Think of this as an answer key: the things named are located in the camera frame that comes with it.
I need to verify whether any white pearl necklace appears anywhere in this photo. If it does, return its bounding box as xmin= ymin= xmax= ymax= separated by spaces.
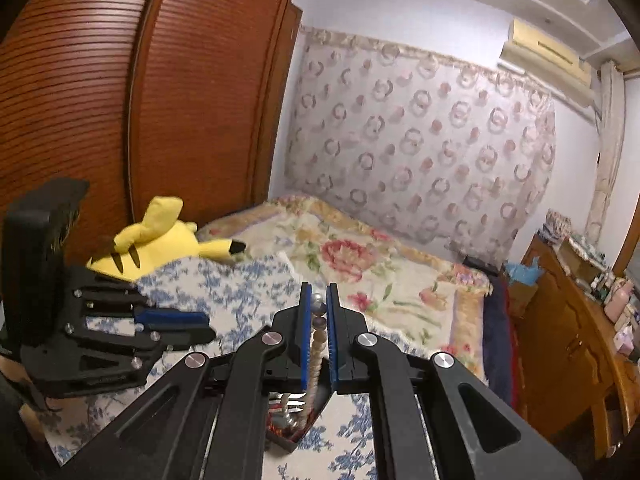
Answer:
xmin=280 ymin=294 xmax=328 ymax=433

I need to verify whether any ring-patterned sheer curtain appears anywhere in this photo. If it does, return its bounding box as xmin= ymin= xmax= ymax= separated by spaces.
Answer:
xmin=285 ymin=27 xmax=557 ymax=266

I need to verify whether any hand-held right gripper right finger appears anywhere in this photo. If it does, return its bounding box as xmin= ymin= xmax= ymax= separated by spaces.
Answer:
xmin=326 ymin=284 xmax=583 ymax=480

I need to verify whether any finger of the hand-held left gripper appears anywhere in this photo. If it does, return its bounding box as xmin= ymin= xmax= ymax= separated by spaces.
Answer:
xmin=70 ymin=282 xmax=211 ymax=330
xmin=30 ymin=327 xmax=217 ymax=400

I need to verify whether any yellow plush toy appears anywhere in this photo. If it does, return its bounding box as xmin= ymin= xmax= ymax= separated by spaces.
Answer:
xmin=87 ymin=196 xmax=247 ymax=281

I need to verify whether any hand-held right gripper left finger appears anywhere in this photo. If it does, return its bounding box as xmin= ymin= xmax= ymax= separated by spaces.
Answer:
xmin=60 ymin=282 xmax=313 ymax=480

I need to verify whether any silver bangle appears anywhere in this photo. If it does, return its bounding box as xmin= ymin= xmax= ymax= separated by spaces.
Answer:
xmin=272 ymin=394 xmax=307 ymax=413

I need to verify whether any floral bed blanket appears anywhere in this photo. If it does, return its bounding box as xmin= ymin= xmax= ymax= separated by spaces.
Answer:
xmin=197 ymin=195 xmax=493 ymax=381

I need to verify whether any blue gift bag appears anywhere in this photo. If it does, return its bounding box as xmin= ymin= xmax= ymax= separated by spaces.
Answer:
xmin=505 ymin=255 xmax=545 ymax=313

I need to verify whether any wooden sideboard cabinet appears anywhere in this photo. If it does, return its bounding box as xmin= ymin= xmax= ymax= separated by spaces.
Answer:
xmin=510 ymin=232 xmax=640 ymax=456

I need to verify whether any navy blue bed sheet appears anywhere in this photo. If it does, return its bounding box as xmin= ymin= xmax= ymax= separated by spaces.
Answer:
xmin=481 ymin=277 xmax=517 ymax=403

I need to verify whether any pink thermos jug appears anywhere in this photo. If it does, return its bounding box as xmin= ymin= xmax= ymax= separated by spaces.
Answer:
xmin=605 ymin=280 xmax=634 ymax=322

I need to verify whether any black storage box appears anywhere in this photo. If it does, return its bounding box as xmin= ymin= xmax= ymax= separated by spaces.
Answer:
xmin=269 ymin=392 xmax=332 ymax=457

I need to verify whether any blue floral tablecloth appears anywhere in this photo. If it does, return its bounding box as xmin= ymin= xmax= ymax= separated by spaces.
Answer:
xmin=45 ymin=252 xmax=381 ymax=480

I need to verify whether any tied beige side drape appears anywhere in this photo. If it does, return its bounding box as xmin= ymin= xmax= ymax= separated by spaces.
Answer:
xmin=585 ymin=60 xmax=627 ymax=241

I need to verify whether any cardboard box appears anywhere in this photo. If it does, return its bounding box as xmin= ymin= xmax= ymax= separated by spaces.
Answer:
xmin=557 ymin=237 xmax=606 ymax=282

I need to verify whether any pink tissue box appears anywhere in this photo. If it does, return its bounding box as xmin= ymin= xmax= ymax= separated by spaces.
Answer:
xmin=615 ymin=325 xmax=637 ymax=357

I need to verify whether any brown louvered wooden wardrobe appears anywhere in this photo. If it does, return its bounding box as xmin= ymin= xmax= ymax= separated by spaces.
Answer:
xmin=0 ymin=0 xmax=303 ymax=281

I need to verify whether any beige wall air conditioner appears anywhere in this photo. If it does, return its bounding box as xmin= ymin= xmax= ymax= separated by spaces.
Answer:
xmin=497 ymin=19 xmax=596 ymax=106

